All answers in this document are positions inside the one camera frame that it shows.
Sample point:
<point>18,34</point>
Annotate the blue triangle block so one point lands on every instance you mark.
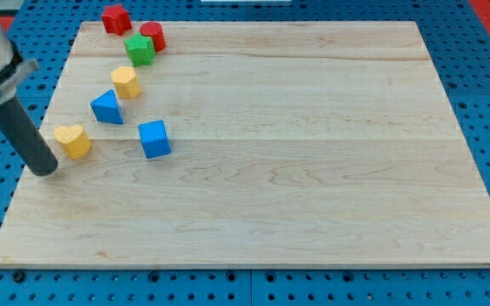
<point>106,108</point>

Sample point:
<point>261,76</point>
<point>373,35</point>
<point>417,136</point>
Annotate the yellow heart block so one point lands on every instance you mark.
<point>73,140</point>

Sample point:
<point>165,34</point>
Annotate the blue cube block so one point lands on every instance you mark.
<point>154,139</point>

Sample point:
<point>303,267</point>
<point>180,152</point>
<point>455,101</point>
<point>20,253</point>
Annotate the yellow hexagon block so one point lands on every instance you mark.
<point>126,82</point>

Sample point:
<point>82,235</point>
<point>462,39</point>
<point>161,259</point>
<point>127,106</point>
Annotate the green star block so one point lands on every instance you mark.
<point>140,49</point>

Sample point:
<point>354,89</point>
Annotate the red cylinder block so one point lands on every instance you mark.
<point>154,30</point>

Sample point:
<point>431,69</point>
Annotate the red star block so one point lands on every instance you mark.
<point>116,20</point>

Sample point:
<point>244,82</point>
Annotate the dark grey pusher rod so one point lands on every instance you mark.
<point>21,132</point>

